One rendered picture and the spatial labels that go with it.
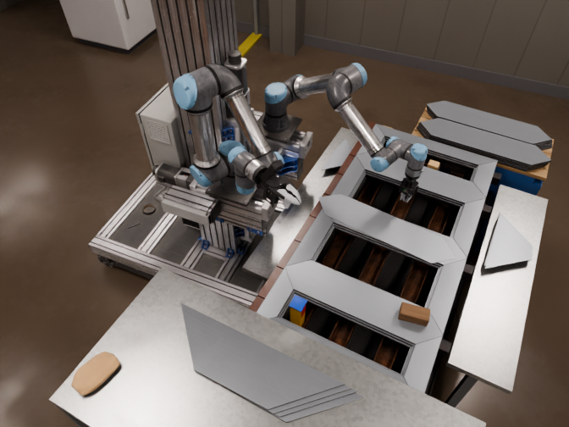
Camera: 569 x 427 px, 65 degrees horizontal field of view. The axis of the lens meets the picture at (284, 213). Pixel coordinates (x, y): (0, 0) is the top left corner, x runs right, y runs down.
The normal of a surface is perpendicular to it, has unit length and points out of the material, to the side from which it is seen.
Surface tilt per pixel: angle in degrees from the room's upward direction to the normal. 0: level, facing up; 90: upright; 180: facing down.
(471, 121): 0
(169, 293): 0
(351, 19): 90
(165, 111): 0
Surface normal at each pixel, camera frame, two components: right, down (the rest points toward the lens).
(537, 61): -0.38, 0.69
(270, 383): 0.00, -0.66
